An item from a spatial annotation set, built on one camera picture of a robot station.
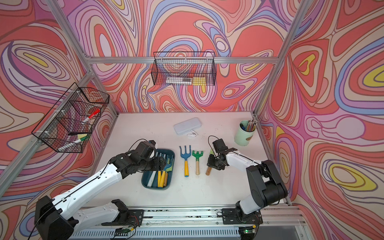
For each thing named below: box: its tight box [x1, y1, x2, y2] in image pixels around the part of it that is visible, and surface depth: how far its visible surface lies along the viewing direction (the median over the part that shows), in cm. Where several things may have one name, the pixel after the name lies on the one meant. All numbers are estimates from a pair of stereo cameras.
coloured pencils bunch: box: [245, 119, 258, 132], surface depth 93 cm
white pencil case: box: [173, 117, 202, 135], surface depth 113 cm
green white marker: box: [57, 136, 88, 151], surface depth 73 cm
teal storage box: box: [141, 148, 176, 190], surface depth 86 cm
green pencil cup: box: [234, 120, 256, 147], surface depth 97 cm
